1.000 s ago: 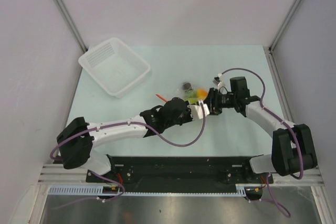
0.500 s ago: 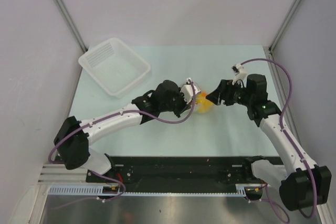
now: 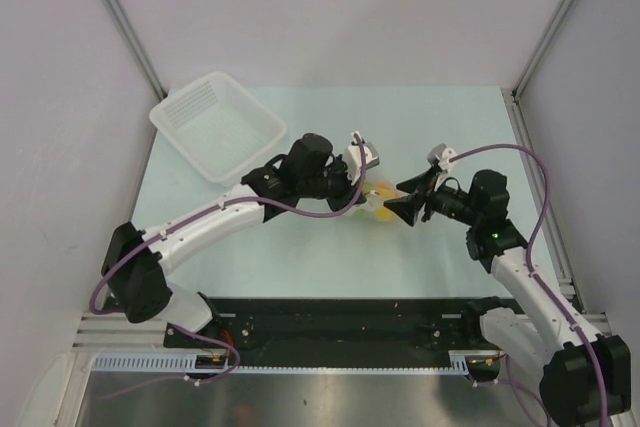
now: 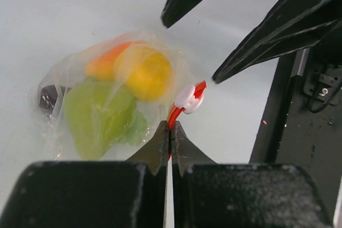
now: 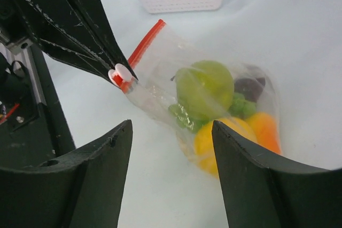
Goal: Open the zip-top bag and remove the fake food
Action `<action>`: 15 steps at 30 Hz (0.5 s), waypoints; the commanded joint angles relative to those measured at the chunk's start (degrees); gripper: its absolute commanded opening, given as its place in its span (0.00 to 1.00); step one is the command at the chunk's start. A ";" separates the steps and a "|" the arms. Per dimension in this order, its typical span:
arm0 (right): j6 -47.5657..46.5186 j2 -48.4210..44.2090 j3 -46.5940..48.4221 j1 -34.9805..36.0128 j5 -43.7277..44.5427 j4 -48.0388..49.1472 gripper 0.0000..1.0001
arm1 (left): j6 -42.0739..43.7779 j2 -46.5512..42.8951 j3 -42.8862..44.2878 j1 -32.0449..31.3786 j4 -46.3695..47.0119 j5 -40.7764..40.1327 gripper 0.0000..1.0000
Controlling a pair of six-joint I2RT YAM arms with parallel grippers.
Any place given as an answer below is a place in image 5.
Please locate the dark purple fake fruit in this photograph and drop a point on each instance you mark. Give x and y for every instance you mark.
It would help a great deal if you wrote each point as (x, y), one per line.
(251, 84)

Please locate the clear zip top bag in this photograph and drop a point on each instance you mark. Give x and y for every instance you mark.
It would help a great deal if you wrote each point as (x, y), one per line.
(155, 61)

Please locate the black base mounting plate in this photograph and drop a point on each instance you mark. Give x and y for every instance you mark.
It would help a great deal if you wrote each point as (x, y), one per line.
(33, 126)

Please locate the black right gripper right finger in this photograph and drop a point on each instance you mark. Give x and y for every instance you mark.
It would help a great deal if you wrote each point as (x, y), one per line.
(263, 189)

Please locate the orange fake peach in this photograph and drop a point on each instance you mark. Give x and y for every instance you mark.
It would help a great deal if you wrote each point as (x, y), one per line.
(265, 128)

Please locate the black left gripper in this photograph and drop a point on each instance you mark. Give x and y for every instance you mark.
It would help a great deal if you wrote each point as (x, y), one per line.
(54, 27)

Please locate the yellow fake lemon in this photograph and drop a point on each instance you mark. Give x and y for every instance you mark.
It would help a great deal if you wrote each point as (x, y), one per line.
(203, 142)

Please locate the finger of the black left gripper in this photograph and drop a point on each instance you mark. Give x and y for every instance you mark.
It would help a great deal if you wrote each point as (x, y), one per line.
(104, 46)

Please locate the light green fake pear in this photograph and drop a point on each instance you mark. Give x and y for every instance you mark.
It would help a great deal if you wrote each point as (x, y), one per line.
(205, 89)

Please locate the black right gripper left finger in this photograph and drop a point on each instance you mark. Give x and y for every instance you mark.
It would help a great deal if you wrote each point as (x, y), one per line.
(82, 188)

